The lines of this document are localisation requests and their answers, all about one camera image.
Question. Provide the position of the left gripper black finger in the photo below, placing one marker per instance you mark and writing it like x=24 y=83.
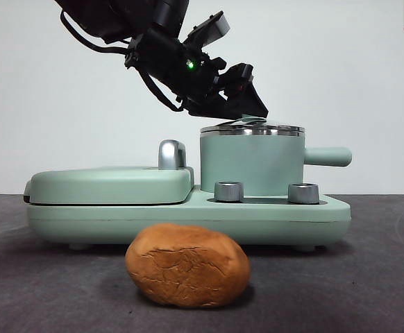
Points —
x=248 y=104
x=212 y=108

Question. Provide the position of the glass pot lid green knob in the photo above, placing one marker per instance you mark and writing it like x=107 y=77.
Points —
x=282 y=127

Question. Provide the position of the brown potato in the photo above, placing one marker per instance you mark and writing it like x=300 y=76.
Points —
x=188 y=263

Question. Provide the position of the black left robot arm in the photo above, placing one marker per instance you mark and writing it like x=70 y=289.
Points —
x=167 y=48

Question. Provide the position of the mint green steamer pot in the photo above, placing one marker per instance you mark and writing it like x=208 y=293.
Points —
x=257 y=163

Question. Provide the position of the chrome control knob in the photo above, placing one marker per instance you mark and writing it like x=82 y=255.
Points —
x=229 y=191
x=303 y=193

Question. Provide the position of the mint green breakfast maker base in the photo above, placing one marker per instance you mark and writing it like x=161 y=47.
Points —
x=84 y=225

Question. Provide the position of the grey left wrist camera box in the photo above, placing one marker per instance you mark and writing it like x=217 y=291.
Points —
x=220 y=25

